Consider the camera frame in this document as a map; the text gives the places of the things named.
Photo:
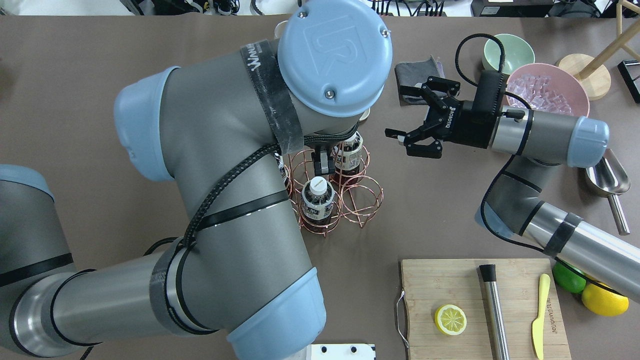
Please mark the green bowl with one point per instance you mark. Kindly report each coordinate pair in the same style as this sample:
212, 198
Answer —
518, 53

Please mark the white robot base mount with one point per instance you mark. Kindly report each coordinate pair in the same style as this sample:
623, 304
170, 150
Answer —
340, 351

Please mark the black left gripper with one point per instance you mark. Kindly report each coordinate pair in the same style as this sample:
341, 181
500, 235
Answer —
323, 162

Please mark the copper wire bottle basket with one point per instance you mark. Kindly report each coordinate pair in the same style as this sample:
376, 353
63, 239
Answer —
357, 198

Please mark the half lemon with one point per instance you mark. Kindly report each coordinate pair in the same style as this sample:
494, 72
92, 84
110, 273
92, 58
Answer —
450, 320

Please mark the tea bottle taken to tray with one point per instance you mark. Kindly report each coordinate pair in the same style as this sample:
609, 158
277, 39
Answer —
283, 169

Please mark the tea bottle rear in basket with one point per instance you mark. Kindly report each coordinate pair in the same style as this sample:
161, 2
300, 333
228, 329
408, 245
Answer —
347, 158

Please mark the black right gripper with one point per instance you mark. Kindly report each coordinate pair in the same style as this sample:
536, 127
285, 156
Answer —
468, 124

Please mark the yellow lemon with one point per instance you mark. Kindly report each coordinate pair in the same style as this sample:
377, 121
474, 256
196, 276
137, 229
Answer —
602, 302

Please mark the yellow plastic knife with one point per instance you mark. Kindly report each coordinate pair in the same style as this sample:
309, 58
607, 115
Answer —
537, 325

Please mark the tea bottle in basket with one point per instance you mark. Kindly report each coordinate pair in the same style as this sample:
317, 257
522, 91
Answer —
347, 158
318, 205

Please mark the steel muddler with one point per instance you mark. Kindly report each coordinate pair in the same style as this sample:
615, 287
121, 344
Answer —
498, 330

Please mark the pink bowl with ice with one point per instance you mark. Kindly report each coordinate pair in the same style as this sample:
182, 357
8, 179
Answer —
547, 88

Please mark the grey folded cloth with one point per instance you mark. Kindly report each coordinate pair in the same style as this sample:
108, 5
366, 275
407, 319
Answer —
414, 74

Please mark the wooden stand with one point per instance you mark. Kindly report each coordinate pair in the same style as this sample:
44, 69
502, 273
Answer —
593, 76

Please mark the green lime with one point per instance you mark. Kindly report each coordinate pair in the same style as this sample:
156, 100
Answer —
568, 278

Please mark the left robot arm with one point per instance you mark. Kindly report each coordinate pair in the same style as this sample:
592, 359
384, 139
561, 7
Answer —
242, 265

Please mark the wooden cutting board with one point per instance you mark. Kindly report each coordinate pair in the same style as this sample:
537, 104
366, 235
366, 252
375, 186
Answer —
431, 283

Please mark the tea bottle front in basket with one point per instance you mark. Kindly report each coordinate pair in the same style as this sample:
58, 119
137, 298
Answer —
318, 205

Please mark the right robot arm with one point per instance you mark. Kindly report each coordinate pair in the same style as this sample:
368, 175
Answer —
537, 143

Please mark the metal ice scoop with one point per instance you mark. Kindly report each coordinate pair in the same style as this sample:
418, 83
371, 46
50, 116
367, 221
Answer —
608, 179

